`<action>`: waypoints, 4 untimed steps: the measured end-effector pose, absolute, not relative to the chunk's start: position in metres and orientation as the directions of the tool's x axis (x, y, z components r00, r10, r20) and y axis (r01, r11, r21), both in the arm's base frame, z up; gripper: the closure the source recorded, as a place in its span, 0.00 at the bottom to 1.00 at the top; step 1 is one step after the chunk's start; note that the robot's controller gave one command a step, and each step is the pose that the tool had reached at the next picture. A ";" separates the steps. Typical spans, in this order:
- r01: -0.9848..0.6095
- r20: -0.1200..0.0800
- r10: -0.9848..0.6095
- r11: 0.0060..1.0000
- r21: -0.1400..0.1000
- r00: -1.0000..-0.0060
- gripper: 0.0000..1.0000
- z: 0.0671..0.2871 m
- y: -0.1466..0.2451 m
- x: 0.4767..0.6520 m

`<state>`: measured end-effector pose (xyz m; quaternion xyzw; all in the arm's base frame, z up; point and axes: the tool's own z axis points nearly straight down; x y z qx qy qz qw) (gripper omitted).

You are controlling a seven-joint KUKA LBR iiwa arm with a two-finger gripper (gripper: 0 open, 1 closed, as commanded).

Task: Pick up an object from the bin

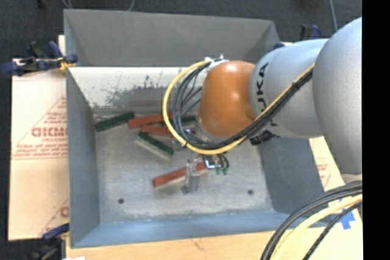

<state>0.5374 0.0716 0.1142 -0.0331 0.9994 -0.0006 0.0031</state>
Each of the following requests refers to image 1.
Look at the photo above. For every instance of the brown cardboard board red print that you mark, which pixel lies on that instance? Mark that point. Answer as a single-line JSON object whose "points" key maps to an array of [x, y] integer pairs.
{"points": [[36, 161]]}

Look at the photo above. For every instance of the red-brown flat block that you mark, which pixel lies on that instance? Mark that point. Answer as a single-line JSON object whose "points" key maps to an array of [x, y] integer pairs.
{"points": [[157, 130], [170, 177], [146, 120]]}

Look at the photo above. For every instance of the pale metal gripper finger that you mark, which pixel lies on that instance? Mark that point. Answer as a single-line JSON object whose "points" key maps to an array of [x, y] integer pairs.
{"points": [[195, 183], [186, 182]]}

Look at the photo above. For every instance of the grey metal bin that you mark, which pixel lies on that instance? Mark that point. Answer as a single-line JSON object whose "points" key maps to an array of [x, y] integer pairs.
{"points": [[140, 191]]}

